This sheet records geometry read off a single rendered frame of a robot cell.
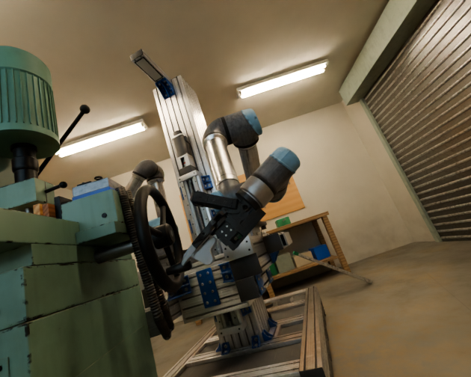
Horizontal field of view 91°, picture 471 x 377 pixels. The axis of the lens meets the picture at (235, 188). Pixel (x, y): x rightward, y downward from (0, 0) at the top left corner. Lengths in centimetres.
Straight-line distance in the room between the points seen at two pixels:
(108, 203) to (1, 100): 44
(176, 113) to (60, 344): 147
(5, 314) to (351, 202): 419
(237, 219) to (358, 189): 397
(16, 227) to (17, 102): 47
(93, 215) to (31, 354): 29
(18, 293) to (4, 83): 63
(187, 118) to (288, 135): 299
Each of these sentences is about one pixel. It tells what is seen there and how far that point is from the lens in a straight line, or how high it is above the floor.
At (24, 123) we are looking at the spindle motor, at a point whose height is 122.
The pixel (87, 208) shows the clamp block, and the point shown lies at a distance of 69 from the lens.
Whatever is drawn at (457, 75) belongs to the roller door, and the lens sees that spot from 332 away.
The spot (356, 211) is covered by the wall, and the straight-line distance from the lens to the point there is 434.
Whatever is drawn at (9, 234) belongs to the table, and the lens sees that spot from 55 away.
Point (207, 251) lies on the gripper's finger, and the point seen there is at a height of 73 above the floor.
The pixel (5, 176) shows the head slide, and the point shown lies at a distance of 99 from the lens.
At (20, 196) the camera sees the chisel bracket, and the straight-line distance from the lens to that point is 84.
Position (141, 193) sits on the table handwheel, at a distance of 58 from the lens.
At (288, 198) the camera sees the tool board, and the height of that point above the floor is 128.
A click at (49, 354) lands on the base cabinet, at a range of 57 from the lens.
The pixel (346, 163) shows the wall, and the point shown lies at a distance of 450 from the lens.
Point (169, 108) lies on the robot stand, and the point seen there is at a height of 181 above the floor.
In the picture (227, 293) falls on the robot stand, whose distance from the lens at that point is 123.
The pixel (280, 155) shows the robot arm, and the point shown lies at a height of 89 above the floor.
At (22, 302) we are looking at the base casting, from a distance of 55.
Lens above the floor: 71
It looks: 15 degrees up
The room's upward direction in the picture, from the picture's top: 19 degrees counter-clockwise
